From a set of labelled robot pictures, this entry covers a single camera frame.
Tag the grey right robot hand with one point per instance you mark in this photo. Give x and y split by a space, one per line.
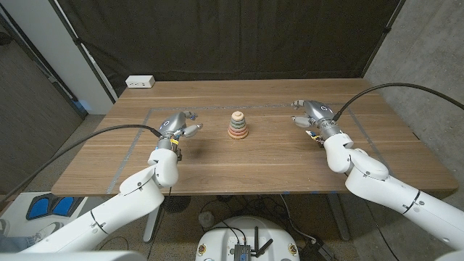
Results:
319 112

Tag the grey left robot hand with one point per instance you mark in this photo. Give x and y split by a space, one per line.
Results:
173 123

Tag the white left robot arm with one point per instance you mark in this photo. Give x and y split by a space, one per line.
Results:
116 214

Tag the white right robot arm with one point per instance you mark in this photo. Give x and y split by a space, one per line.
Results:
391 192

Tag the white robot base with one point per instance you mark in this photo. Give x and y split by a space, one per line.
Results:
224 239

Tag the white power strip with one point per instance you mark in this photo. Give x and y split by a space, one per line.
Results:
140 81

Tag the black round floor fan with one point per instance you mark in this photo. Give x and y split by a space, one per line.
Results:
176 203

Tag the grey round floor object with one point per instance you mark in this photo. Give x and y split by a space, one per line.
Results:
206 219

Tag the black backdrop stand pole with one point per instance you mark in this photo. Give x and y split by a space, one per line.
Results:
384 34
85 54

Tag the white table leg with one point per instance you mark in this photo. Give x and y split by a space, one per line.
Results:
154 224

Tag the black backdrop curtain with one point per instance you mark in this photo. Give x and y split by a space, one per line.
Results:
232 36

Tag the grey table leg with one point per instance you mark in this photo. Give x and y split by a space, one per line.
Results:
339 217

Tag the black power adapter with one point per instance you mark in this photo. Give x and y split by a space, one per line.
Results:
317 251

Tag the black router with antennas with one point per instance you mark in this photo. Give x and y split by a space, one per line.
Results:
242 252

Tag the white foot pedal blue pads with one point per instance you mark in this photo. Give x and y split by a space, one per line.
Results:
40 208

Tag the grey white sneaker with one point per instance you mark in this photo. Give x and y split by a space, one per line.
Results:
50 229

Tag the white robot torso edge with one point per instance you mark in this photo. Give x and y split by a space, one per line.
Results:
72 256

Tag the person's leg in jeans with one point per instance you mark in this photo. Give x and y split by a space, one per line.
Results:
16 243

